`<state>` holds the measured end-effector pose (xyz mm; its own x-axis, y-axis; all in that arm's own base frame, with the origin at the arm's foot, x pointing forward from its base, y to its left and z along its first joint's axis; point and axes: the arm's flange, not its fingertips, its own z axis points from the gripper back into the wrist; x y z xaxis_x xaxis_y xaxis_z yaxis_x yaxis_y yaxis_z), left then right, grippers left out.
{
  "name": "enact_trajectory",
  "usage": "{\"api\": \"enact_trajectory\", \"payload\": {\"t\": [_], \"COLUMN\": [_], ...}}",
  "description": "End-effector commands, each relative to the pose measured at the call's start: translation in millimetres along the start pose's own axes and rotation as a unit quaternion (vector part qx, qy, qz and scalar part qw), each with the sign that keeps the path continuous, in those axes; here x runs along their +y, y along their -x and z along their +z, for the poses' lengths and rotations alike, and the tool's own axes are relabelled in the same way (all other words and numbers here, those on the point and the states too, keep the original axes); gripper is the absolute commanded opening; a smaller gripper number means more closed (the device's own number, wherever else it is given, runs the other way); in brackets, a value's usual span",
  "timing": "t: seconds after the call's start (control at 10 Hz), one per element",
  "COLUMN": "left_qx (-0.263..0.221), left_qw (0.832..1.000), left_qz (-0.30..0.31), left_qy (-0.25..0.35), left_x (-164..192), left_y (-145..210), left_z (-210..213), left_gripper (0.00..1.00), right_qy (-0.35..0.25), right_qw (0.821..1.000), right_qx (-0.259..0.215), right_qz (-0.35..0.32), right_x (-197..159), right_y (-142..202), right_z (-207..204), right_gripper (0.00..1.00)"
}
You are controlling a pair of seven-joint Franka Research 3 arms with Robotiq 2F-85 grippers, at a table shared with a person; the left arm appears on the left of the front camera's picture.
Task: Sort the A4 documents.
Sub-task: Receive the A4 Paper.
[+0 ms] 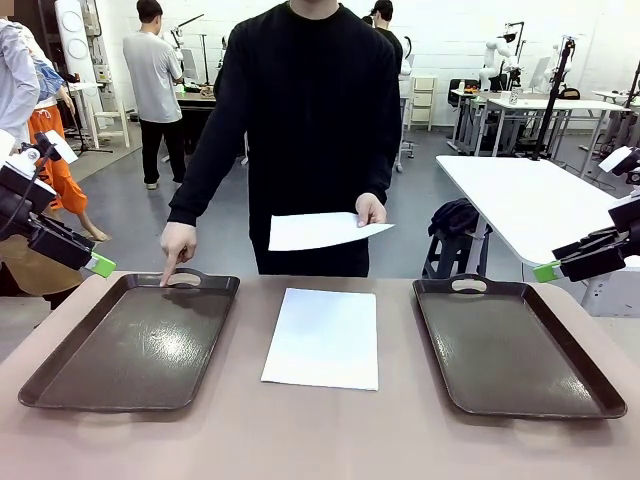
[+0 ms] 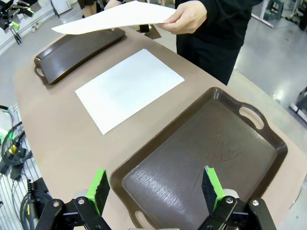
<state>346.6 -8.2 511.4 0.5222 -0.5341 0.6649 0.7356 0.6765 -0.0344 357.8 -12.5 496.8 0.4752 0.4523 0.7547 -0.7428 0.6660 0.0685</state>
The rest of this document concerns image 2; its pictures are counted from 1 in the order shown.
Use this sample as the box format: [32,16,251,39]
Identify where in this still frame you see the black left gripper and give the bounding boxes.
[0,4,34,31]

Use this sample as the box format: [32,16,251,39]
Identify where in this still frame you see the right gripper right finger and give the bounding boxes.
[198,165,278,230]

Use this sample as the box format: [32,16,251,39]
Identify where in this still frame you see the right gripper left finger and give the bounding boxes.
[35,169,111,230]

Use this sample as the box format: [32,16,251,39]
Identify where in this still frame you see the white A4 paper sheet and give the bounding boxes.
[51,0,177,35]

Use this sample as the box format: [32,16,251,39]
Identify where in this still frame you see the person's left forearm black sleeve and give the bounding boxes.
[199,0,240,27]

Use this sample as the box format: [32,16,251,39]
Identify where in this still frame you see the person's right hand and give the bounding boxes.
[104,0,126,11]

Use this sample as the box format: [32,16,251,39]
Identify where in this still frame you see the person's left hand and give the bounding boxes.
[163,1,207,35]

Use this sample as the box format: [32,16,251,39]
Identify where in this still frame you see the brown plastic serving tray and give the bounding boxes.
[33,27,127,86]
[109,87,288,230]

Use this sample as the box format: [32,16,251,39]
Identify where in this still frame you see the black power adapter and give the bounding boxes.
[30,179,52,200]

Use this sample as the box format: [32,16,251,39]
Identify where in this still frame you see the white A4 paper stack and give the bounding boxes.
[75,48,185,136]

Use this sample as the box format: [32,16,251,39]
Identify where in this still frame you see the person in black sweater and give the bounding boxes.
[176,0,263,86]

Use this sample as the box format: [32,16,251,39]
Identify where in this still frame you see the dark folding step stool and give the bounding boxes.
[263,0,282,20]

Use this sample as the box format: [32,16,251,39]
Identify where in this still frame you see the black coiled cable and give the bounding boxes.
[18,179,52,230]

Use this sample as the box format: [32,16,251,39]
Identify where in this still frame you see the black cable bundle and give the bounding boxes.
[0,119,34,180]

